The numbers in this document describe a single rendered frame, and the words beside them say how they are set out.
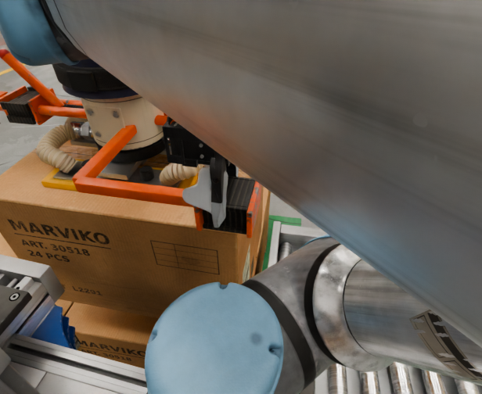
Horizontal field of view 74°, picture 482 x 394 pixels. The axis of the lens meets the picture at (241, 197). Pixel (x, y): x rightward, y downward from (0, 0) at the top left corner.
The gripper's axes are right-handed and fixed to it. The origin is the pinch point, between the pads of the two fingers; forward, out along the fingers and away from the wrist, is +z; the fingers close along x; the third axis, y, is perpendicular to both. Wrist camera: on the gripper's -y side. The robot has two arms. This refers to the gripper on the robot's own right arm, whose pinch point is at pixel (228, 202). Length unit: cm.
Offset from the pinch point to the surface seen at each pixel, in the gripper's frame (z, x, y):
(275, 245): 59, -47, -6
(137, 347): 69, -4, 32
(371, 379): 65, -8, -38
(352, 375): 72, -10, -35
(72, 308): 66, -11, 58
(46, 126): 123, -216, 242
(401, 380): 65, -9, -47
